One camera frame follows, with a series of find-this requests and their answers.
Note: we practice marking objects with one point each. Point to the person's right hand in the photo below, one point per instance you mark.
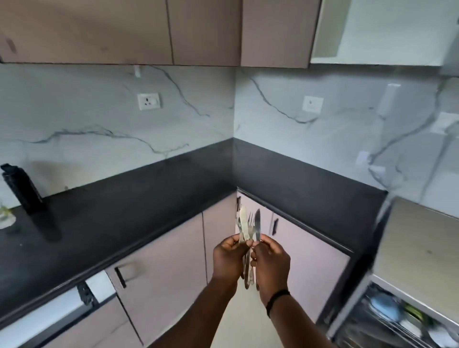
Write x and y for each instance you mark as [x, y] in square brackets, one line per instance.
[274, 269]

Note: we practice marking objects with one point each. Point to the person's left hand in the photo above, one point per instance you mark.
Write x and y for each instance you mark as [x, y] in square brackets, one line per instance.
[227, 258]

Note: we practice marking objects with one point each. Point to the silver knife with pink label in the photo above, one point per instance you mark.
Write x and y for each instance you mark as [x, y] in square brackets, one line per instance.
[257, 224]

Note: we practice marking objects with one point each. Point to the light blue cup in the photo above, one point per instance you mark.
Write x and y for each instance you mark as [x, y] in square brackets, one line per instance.
[385, 308]

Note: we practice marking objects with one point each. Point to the silver dishwasher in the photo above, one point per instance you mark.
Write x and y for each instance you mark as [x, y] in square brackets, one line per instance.
[419, 251]

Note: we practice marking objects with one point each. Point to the person's left forearm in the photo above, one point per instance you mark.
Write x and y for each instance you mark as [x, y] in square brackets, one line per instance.
[201, 315]

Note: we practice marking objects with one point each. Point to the person's right forearm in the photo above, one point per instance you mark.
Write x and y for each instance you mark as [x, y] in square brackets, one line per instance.
[297, 326]

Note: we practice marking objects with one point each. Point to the pink base cabinet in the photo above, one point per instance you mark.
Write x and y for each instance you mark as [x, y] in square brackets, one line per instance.
[168, 258]

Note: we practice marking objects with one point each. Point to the black wristband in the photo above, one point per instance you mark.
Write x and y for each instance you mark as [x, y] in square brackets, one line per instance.
[278, 295]

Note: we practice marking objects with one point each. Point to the black water bottle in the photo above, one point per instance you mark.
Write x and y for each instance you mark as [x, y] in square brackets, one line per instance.
[25, 193]

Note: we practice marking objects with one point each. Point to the small clear container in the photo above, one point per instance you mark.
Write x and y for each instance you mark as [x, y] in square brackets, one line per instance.
[6, 218]

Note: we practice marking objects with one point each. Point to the white wall socket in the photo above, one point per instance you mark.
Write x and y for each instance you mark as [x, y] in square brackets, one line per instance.
[148, 101]
[312, 104]

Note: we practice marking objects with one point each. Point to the beige ribbed corner wall cabinet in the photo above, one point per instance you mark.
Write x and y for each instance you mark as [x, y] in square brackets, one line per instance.
[89, 28]

